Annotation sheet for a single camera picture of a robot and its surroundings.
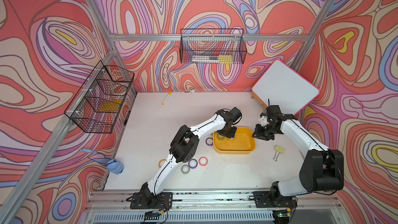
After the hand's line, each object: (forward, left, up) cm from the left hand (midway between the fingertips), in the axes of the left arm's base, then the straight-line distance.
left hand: (232, 136), depth 93 cm
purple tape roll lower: (-16, +23, -2) cm, 28 cm away
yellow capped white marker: (+29, +47, -2) cm, 55 cm away
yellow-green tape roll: (-1, +7, -1) cm, 7 cm away
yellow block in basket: (0, +61, +28) cm, 68 cm away
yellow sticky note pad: (-7, -28, -2) cm, 29 cm away
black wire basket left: (-2, +65, +32) cm, 72 cm away
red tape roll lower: (-14, +18, -3) cm, 23 cm away
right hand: (-5, -12, +5) cm, 15 cm away
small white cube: (+40, +25, 0) cm, 47 cm away
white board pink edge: (+32, -36, +13) cm, 50 cm away
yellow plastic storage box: (-3, -7, -3) cm, 8 cm away
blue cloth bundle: (-19, +63, +2) cm, 66 cm away
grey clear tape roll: (-19, +27, -3) cm, 33 cm away
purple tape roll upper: (-2, +14, -3) cm, 14 cm away
